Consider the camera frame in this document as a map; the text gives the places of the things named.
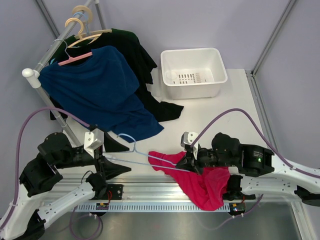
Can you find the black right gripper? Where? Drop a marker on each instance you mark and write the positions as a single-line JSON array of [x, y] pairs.
[[189, 163]]

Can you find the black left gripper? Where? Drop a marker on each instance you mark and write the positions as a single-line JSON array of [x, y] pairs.
[[109, 169]]

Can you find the light blue wire hanger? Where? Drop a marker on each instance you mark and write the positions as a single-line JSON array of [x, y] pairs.
[[134, 150]]

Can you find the pink t shirt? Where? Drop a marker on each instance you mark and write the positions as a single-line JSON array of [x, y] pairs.
[[204, 190]]

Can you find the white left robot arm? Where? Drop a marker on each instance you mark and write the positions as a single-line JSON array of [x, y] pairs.
[[26, 219]]

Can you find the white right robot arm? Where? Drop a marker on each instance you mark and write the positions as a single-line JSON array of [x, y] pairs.
[[258, 170]]

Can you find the blue t shirt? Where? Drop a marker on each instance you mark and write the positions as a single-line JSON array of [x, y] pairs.
[[101, 92]]

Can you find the pink plastic hanger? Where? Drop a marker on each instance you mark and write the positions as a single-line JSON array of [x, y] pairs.
[[70, 58]]

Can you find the dark green t shirt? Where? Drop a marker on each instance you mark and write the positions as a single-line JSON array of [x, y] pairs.
[[73, 38]]

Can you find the black t shirt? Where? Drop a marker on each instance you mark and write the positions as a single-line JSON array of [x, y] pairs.
[[141, 64]]

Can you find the light blue hanger rear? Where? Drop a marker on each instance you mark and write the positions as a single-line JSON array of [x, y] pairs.
[[83, 17]]

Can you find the beige wooden hanger rear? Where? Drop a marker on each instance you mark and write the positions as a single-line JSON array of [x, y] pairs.
[[88, 16]]

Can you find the beige wooden hanger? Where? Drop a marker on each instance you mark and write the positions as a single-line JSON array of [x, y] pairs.
[[88, 16], [81, 38]]

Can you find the beige wooden hanger front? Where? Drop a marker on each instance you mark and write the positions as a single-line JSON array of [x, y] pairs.
[[81, 38]]

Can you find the white plastic basket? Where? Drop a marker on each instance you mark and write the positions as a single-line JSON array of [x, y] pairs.
[[192, 73]]

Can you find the silver clothes rack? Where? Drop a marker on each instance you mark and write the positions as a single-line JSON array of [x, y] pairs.
[[32, 75]]

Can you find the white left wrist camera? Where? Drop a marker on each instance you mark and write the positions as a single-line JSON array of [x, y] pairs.
[[93, 142]]

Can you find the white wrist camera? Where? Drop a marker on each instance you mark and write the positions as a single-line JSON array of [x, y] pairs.
[[93, 142], [187, 139]]

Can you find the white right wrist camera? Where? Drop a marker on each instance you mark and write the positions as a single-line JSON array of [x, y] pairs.
[[187, 139]]

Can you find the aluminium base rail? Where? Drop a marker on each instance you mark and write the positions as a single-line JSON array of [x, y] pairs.
[[160, 188]]

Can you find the white slotted cable duct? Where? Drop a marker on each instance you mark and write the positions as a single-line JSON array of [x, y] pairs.
[[138, 207]]

